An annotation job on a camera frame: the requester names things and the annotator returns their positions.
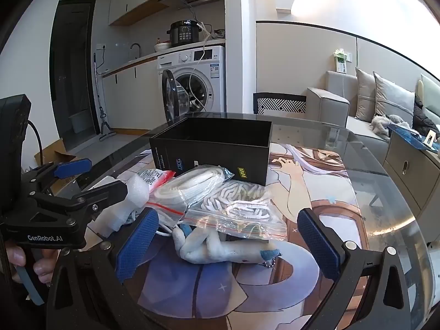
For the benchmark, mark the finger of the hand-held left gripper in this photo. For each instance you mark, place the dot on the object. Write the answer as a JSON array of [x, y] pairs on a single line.
[[106, 194], [74, 168]]

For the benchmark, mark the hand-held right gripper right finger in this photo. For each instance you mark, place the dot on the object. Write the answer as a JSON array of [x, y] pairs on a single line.
[[318, 244]]

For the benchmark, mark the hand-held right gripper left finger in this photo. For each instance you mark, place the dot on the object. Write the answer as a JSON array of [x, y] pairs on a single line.
[[137, 244]]

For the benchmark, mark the white foam wrap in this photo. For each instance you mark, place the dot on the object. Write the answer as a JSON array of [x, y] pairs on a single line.
[[137, 192]]

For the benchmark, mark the white red printed packet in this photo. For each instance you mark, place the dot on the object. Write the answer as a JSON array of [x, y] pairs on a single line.
[[156, 178]]

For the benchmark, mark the white plush toy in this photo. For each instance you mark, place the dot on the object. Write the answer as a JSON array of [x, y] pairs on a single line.
[[220, 251]]

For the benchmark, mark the black cardboard box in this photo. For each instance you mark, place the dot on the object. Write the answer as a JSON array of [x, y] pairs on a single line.
[[206, 158]]

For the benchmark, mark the person's left hand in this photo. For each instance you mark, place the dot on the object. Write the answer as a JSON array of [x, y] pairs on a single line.
[[46, 268]]

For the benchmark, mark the brown cardboard box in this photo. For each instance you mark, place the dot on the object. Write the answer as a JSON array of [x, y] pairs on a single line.
[[46, 154]]

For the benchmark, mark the white bucket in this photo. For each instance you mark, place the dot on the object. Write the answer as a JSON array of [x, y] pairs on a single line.
[[79, 123]]

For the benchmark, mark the mop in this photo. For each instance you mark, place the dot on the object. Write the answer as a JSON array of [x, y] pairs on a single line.
[[103, 117]]

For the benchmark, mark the printed table mat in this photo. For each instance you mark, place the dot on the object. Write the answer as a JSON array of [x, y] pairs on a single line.
[[309, 178]]

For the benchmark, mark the dark door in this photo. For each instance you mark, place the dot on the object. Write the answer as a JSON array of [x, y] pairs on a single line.
[[72, 68]]

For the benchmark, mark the white kitchen counter cabinet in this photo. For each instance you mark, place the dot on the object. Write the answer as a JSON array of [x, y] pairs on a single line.
[[137, 89]]

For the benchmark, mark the beige side cabinet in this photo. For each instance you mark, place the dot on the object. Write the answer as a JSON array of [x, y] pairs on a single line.
[[412, 175]]

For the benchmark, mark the grey fluffy cloth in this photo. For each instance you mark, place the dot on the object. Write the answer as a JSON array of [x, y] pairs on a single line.
[[383, 123]]

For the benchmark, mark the beige sofa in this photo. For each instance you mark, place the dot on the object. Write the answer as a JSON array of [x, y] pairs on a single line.
[[330, 106]]

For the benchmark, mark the kitchen faucet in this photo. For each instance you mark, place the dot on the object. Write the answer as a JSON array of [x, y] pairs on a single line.
[[136, 45]]

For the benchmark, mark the blue printed sheet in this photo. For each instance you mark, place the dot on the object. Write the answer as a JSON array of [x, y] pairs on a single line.
[[409, 133]]

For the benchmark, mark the patterned chair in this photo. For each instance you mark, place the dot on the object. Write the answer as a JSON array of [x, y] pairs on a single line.
[[280, 105]]

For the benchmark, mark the white bowl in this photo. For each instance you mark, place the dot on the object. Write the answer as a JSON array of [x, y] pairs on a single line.
[[161, 46]]

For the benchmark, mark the small white stand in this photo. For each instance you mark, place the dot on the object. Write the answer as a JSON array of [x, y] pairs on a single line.
[[429, 138]]

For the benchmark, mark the beige cushion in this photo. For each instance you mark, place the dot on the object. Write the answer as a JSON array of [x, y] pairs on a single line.
[[364, 96]]

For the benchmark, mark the grey cushion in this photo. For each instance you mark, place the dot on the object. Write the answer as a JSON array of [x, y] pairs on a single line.
[[393, 101]]

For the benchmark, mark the black jacket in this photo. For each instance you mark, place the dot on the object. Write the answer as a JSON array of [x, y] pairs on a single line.
[[424, 118]]

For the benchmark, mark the white washing machine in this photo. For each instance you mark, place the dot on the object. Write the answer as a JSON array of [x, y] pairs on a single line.
[[206, 62]]

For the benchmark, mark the black pressure cooker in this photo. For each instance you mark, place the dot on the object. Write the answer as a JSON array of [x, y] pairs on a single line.
[[184, 34]]

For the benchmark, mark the pale green cushion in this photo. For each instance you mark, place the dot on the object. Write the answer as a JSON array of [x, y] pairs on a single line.
[[431, 91]]

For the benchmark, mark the clutter beside cooker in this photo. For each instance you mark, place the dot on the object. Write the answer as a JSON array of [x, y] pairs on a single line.
[[219, 34]]

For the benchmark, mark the wall socket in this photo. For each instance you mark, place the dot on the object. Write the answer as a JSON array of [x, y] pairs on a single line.
[[102, 46]]

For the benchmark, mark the wall remote holder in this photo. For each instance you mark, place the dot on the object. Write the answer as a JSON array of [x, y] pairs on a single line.
[[341, 60]]

